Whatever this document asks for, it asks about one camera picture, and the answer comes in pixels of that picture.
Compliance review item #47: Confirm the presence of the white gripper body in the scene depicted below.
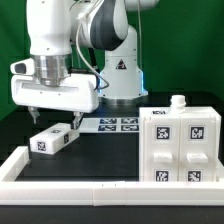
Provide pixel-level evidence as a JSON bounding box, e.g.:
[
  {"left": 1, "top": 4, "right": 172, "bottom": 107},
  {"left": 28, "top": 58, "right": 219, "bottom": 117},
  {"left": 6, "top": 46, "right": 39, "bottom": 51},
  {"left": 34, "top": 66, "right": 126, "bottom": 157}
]
[{"left": 11, "top": 74, "right": 99, "bottom": 113}]

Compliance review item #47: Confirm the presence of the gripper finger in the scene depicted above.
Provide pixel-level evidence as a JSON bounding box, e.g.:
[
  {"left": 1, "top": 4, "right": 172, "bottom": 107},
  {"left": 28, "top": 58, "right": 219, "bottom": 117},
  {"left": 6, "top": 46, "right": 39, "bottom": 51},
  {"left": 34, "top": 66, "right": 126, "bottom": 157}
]
[
  {"left": 72, "top": 112, "right": 83, "bottom": 130},
  {"left": 28, "top": 107, "right": 40, "bottom": 124}
]

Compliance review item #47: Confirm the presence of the white cabinet top block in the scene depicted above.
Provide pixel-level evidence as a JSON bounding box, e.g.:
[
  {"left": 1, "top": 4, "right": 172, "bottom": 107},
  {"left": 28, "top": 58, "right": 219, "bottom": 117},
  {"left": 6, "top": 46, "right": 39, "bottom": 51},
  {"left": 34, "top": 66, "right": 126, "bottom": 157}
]
[{"left": 30, "top": 123, "right": 79, "bottom": 155}]

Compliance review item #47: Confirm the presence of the white cabinet door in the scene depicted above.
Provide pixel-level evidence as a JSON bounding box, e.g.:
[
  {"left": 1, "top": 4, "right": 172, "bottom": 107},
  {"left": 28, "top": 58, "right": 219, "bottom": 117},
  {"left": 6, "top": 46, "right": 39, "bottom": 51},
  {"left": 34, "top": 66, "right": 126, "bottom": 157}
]
[
  {"left": 179, "top": 114, "right": 216, "bottom": 182},
  {"left": 141, "top": 115, "right": 180, "bottom": 182}
]

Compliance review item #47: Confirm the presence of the white cabinet body box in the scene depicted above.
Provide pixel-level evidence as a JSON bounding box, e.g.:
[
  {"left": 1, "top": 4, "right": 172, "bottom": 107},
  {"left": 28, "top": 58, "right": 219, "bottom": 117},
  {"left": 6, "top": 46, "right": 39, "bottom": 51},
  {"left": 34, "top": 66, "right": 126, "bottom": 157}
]
[{"left": 139, "top": 95, "right": 221, "bottom": 183}]

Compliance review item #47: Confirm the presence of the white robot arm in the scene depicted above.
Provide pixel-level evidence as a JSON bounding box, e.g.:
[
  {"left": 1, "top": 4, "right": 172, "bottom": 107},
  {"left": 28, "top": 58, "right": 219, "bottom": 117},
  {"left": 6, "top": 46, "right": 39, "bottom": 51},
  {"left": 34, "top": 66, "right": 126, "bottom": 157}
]
[{"left": 10, "top": 0, "right": 159, "bottom": 126}]

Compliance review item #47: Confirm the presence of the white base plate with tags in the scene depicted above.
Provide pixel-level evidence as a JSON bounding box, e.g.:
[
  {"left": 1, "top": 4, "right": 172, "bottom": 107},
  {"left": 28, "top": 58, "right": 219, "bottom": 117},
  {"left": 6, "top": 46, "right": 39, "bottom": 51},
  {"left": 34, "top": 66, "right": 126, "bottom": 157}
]
[{"left": 79, "top": 117, "right": 139, "bottom": 133}]

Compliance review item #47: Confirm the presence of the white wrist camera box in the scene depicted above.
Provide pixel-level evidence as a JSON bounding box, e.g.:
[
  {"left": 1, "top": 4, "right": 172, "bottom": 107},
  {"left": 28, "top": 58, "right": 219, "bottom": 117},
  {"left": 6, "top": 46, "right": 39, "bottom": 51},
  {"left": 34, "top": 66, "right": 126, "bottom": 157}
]
[{"left": 10, "top": 58, "right": 35, "bottom": 75}]

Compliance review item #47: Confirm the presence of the grey thin cable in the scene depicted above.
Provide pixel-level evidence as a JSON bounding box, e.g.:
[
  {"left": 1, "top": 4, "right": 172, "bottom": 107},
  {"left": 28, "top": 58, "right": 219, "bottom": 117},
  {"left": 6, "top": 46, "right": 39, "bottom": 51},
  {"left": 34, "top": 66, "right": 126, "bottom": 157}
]
[{"left": 75, "top": 9, "right": 111, "bottom": 91}]

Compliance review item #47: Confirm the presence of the white U-shaped fence frame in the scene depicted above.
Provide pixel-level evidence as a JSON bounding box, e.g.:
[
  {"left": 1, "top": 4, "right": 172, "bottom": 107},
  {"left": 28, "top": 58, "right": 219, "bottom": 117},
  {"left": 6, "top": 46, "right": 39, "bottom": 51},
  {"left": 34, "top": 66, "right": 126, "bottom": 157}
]
[{"left": 0, "top": 146, "right": 224, "bottom": 206}]

